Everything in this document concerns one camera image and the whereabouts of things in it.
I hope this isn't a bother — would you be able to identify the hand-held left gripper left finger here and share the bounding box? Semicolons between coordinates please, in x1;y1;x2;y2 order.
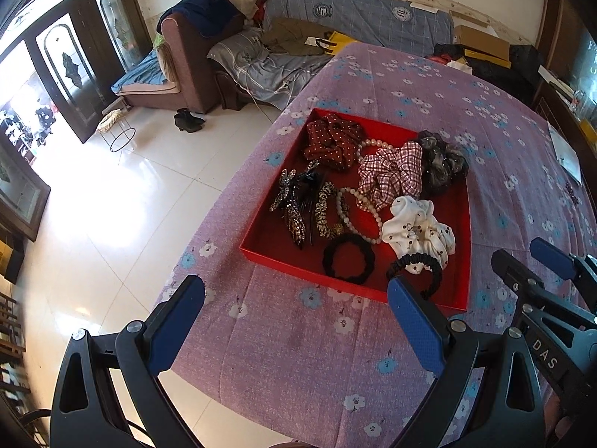
49;274;207;448

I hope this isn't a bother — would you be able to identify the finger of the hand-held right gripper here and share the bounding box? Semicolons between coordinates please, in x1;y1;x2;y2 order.
529;237;597;290
491;247;597;411

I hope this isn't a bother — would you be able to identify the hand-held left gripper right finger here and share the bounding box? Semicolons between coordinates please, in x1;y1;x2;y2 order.
387;276;556;448

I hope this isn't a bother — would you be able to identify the thin black hair tie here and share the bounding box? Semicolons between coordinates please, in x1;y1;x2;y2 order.
386;252;443;299

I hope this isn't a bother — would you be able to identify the white dotted scrunchie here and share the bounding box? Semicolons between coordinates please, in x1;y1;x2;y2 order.
381;196;456;274

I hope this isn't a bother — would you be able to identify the pearl bracelet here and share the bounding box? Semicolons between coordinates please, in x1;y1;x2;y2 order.
336;187;384;243
357;137;418;159

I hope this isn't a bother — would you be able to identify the grey sheer scrunchie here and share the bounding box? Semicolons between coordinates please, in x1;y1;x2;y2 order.
416;131;469;199

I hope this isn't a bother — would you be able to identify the red tray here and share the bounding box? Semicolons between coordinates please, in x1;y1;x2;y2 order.
239;108;473;313

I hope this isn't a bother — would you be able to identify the red plaid scrunchie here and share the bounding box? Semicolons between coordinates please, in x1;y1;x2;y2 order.
357;141;423;212

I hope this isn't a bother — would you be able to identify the rhinestone hair clip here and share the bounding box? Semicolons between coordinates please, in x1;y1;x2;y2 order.
269;168;311;248

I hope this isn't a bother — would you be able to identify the black scrunchie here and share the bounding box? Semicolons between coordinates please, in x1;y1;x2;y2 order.
323;233;375;285

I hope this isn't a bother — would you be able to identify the white paper sheet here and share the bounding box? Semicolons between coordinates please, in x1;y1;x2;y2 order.
549;126;583;186

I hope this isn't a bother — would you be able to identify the black bag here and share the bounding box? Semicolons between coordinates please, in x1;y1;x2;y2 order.
434;43;542;99

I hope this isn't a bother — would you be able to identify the dark red dotted scrunchie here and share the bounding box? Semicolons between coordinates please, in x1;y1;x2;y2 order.
302;114;365;172

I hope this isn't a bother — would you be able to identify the dark framed mirror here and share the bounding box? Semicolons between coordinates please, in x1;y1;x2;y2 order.
0;142;51;242

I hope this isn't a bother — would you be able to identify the pair of black boots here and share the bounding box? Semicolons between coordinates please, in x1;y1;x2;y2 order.
174;108;206;134

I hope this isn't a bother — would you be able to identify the wooden cabinet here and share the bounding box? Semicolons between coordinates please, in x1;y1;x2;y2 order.
532;0;597;150

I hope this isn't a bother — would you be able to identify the cardboard box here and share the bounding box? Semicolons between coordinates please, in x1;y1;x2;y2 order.
452;24;511;61

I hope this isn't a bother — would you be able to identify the purple floral tablecloth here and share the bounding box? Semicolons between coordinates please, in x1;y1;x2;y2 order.
159;42;597;448

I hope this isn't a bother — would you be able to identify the blue seat cushion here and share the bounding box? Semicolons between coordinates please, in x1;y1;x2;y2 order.
111;49;180;96

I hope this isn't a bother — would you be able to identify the brown sofa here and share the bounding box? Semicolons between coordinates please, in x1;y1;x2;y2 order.
112;0;455;115

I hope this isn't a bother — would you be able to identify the grey bedsheet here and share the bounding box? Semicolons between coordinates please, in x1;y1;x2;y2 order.
206;28;337;106

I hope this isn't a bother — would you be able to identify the yellow paper bag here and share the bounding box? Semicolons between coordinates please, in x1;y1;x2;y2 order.
305;30;360;54

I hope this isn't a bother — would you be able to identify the blue plaid sofa cover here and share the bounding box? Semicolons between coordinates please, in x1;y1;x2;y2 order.
263;0;454;57

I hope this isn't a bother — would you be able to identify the dark wooden glass door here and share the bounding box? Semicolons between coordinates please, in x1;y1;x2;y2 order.
0;0;157;143

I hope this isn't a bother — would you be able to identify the dark blue clothing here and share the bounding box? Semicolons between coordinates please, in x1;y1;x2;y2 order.
159;0;246;38

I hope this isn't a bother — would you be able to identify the olive jacket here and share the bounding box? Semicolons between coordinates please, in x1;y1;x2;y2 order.
266;19;337;54

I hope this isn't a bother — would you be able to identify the black wire stool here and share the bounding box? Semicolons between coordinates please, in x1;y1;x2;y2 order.
97;109;137;152

